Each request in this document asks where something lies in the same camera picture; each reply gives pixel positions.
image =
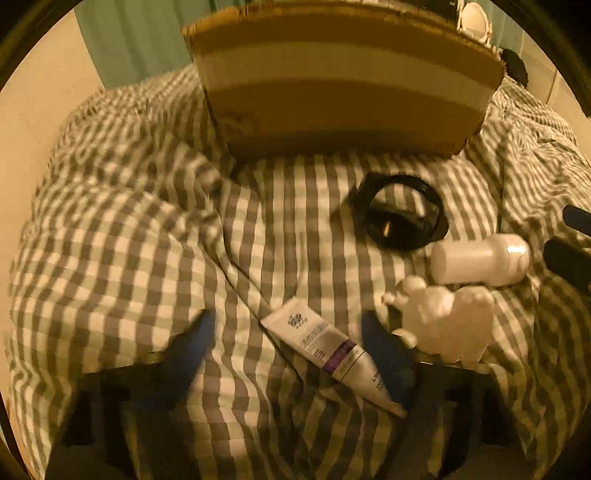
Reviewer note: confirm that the brown cardboard box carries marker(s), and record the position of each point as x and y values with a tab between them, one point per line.
292	77

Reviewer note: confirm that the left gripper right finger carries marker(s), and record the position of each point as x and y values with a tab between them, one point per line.
457	424

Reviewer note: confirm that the black backpack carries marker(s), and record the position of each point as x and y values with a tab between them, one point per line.
515	67

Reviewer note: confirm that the black tape roll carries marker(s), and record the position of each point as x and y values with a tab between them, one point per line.
394	228

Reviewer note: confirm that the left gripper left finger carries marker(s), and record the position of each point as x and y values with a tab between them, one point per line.
91	444

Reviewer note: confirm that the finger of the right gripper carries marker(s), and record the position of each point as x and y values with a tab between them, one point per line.
569	263
576	218

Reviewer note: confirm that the white cream tube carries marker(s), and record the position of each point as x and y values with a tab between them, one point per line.
332	351

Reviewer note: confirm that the white animal figurine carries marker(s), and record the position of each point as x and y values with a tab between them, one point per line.
456	326

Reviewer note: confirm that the grey checkered duvet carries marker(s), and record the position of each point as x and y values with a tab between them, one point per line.
143	219

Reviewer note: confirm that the white bottle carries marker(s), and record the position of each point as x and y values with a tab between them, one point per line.
496	261

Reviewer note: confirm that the oval vanity mirror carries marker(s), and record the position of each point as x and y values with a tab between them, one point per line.
474	22

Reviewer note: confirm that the green curtain left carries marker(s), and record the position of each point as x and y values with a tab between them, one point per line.
132	40

